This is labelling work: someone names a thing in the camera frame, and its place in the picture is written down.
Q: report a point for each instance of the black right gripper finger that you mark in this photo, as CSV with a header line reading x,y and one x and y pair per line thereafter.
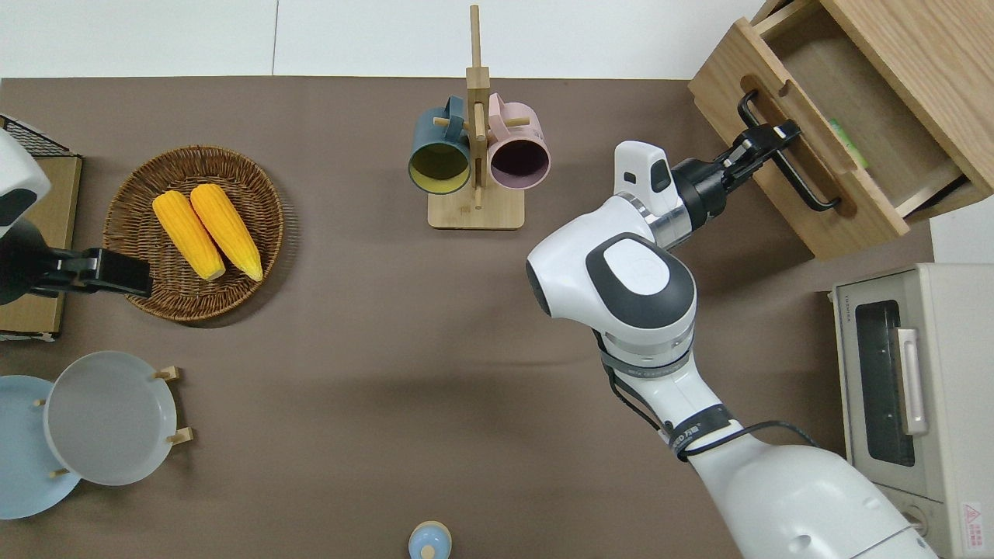
x,y
784,130
757,159

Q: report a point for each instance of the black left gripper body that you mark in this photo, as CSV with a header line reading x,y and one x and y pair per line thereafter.
x,y
85,272

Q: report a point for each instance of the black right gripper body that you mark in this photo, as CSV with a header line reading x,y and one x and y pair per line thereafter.
x,y
703,190

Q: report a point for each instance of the light wooden drawer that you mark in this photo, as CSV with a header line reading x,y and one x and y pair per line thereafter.
x,y
839,93

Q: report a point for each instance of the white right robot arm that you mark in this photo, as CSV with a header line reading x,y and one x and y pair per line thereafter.
x,y
644,287

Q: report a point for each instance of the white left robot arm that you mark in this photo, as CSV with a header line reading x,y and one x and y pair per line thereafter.
x,y
19,178

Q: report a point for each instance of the green item inside drawer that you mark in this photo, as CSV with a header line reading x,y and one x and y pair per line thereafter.
x,y
848,144

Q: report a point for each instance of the brown wicker basket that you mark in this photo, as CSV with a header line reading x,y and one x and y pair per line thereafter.
x,y
140,233

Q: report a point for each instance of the yellow corn cob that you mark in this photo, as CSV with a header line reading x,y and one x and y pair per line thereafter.
x,y
225,229
186,237

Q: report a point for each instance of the grey plate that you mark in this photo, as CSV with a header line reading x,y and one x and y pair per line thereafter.
x,y
109,419

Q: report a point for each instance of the light wooden cabinet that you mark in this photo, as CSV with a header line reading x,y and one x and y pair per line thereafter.
x,y
924,70

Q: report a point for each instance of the pink mug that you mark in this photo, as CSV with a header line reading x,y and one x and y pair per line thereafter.
x,y
519,151

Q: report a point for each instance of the wooden dish rack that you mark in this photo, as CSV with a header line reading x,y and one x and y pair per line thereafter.
x,y
180,436

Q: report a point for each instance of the light blue plate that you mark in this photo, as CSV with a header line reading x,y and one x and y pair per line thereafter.
x,y
23,466

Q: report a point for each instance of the wooden mug rack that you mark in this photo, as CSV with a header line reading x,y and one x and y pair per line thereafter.
x,y
476,213

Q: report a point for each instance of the dark blue mug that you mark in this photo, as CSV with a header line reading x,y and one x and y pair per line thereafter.
x,y
439,159

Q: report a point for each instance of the brown table mat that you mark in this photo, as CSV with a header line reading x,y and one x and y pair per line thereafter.
x,y
349,373

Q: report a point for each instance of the white toaster oven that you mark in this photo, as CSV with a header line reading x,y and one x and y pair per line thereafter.
x,y
947,388

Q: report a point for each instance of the blue service bell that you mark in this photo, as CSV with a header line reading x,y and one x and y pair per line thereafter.
x,y
429,541

